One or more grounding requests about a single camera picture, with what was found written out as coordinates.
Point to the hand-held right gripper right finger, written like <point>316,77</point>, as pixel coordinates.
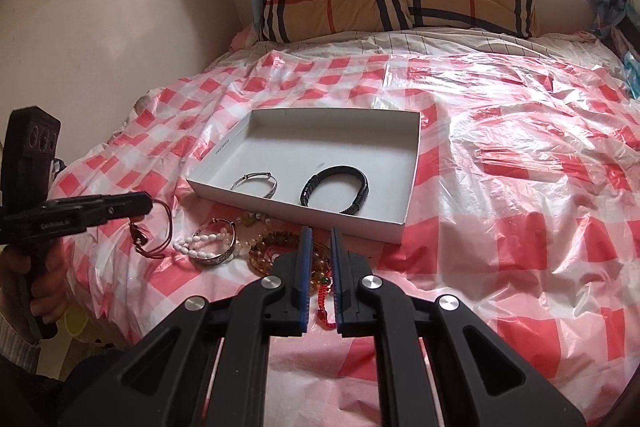
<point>336,267</point>

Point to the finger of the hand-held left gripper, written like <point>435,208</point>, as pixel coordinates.
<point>120,201</point>
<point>112,217</point>

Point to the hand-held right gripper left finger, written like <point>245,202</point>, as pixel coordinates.
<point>306,267</point>

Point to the person's left hand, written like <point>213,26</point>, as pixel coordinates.
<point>47,277</point>

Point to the engraved silver bangle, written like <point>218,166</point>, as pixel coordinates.
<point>215,260</point>

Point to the thin silver bangle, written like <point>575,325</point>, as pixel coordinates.
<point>270,192</point>

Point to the red checked plastic sheet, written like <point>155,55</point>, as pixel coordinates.
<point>500,157</point>

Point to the yellow spotted object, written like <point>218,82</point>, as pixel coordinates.
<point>87,327</point>

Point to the white cardboard box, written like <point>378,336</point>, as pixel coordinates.
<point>280,142</point>

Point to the teal plastic bag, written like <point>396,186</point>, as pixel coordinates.
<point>632,74</point>

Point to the blue cloth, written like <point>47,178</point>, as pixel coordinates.
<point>59,166</point>

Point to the white wall board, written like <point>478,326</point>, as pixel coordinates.
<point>125,57</point>

